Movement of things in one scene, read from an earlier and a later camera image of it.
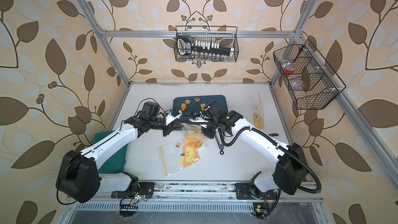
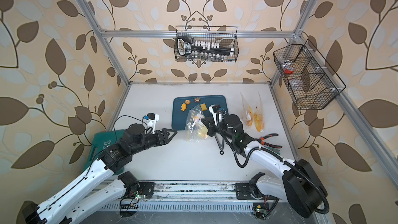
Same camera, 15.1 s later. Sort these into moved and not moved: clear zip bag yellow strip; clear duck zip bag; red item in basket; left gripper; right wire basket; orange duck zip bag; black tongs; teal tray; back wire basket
Moved: left gripper; orange duck zip bag; clear zip bag yellow strip
Not moved: red item in basket; clear duck zip bag; right wire basket; black tongs; back wire basket; teal tray
